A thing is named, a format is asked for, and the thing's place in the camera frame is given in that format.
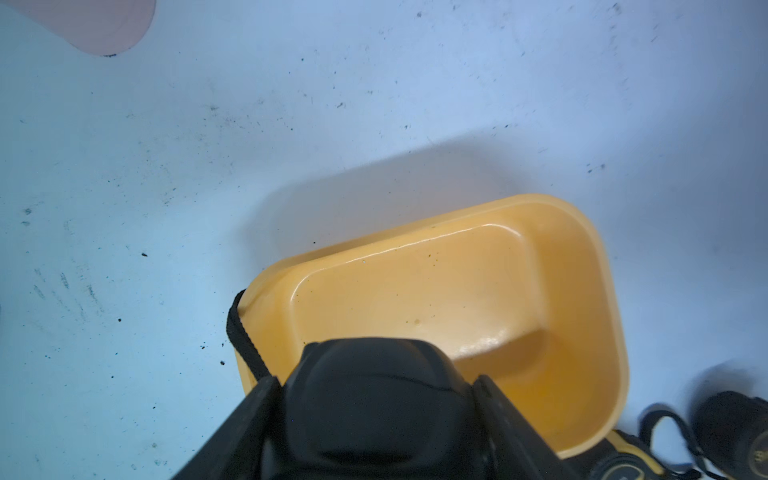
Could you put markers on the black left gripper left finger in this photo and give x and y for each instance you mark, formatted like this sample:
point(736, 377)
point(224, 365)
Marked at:
point(234, 450)

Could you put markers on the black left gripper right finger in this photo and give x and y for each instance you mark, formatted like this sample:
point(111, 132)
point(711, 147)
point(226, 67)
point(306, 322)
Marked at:
point(515, 449)

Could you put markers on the black yellow tape measure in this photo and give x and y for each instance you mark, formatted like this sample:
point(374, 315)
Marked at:
point(731, 429)
point(621, 455)
point(368, 408)

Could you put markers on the yellow plastic storage box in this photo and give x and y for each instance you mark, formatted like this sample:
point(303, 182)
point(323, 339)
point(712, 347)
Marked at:
point(518, 289)

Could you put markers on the pink pen holder cup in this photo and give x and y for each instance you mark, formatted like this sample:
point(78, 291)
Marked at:
point(96, 27)

